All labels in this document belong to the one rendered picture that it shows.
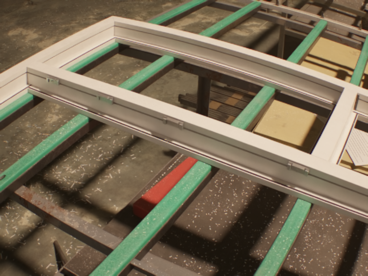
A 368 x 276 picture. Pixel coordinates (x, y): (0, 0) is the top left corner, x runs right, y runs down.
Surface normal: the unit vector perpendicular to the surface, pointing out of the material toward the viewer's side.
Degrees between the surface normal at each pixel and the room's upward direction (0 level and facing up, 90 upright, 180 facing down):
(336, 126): 0
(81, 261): 0
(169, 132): 90
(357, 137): 0
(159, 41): 90
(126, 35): 90
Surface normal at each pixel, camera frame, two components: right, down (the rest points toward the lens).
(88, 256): 0.04, -0.83
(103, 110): -0.52, 0.47
